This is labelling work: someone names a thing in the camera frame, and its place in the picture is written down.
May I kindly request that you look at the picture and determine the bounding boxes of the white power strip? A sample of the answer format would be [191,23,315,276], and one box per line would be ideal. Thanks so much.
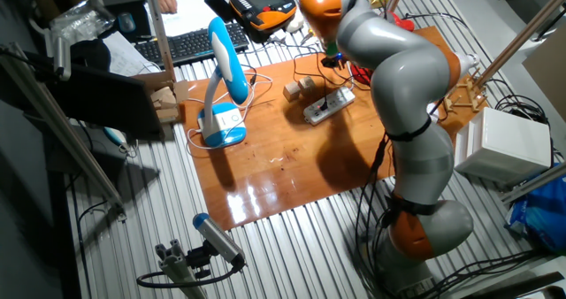
[302,85,356,127]

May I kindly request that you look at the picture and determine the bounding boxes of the blue white desk lamp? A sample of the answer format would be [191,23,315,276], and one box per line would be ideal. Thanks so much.
[196,16,250,149]

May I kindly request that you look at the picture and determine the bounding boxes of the bare person hand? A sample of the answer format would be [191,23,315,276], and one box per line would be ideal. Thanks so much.
[154,0,179,14]

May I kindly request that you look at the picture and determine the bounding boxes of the light wooden block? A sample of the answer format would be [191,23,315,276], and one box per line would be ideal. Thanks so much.
[282,80,302,103]
[297,75,317,95]

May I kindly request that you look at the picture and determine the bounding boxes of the white rounded object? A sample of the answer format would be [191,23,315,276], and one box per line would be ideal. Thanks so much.
[285,10,306,34]

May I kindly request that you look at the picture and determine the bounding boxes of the orange black teach pendant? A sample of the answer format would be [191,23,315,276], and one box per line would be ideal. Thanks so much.
[228,0,298,43]

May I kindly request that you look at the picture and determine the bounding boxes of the brown wooden board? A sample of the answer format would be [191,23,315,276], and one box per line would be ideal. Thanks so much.
[179,24,487,232]

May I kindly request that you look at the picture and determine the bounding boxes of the black smartphone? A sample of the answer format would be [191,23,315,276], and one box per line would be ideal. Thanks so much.
[203,0,236,25]

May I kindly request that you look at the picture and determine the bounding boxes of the black keyboard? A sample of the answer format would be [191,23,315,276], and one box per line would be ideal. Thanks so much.
[134,22,251,68]

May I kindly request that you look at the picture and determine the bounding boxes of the wooden peg rack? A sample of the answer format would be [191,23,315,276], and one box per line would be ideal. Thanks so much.
[443,66,490,114]

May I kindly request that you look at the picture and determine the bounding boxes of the white paper sheets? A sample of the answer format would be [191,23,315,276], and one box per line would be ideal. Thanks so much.
[143,0,233,38]

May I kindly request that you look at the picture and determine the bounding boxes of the white plastic box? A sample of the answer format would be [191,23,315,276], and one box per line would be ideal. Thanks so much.
[454,107,553,186]

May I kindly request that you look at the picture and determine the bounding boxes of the printed paper sheet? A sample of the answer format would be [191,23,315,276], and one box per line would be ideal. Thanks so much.
[102,31,163,78]

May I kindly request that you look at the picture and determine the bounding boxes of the dark computer mouse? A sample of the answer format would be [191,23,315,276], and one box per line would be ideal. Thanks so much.
[117,11,137,34]

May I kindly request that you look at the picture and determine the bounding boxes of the black flat monitor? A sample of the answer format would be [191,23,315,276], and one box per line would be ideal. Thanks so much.
[21,50,165,142]

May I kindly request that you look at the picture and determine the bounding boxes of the clear plastic bag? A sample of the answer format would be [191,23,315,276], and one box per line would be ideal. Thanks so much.
[49,0,117,42]

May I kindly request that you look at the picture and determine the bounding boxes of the blue plastic bag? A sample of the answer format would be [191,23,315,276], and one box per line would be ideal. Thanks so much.
[505,168,566,254]

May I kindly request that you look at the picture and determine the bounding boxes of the silver metal cylinder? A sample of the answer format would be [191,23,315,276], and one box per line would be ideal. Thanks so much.
[51,35,73,81]

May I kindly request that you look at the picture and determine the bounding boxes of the black lamp power cord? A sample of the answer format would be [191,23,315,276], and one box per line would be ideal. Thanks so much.
[291,50,355,111]

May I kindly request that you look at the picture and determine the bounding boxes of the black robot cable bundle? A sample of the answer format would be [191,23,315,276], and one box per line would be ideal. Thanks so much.
[351,133,402,298]

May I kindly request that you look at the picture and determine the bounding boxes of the white lamp cable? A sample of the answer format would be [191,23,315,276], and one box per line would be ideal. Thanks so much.
[185,71,274,151]

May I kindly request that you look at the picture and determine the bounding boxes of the black cables beside box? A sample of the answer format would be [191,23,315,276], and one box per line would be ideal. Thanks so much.
[485,78,554,127]

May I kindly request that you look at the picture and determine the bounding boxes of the grey camera blue end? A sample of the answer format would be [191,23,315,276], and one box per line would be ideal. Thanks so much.
[192,212,247,270]

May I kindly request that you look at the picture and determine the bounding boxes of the aluminium camera mount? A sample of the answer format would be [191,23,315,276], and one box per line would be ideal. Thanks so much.
[154,239,209,299]

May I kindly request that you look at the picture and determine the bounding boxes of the black floor cables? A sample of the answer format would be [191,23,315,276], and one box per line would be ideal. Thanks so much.
[415,249,547,299]

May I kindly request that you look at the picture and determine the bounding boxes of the black camera cable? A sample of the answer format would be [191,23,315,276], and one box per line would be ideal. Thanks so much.
[135,263,243,289]

